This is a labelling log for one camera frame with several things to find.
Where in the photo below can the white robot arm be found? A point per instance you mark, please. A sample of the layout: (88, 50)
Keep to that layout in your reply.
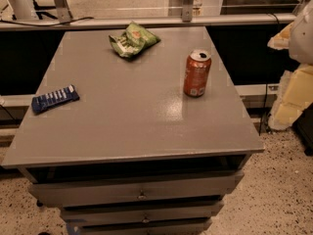
(301, 40)

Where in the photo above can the orange soda can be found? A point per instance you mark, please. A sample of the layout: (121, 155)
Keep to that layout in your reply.
(196, 72)

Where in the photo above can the grey drawer cabinet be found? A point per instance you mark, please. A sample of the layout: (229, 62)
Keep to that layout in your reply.
(133, 119)

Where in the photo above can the green chip bag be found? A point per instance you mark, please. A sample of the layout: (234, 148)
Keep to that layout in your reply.
(134, 39)

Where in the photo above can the blue snack bar wrapper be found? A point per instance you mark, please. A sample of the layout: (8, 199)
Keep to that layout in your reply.
(51, 100)

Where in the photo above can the middle grey drawer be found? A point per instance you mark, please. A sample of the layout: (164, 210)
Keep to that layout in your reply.
(143, 212)

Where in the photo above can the grey drawer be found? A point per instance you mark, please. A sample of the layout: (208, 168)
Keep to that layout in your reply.
(161, 227)
(140, 189)
(143, 212)

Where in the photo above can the bottom grey drawer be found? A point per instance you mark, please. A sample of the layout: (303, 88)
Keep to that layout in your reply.
(161, 227)

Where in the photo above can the top grey drawer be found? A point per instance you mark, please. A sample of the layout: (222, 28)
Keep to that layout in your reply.
(140, 189)

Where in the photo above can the white pipe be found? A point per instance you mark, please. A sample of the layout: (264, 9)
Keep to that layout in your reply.
(23, 9)

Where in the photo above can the grey metal rail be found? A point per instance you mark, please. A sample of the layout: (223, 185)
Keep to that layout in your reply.
(95, 24)

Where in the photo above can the grey metal bracket post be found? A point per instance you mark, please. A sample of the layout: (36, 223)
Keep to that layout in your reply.
(187, 10)

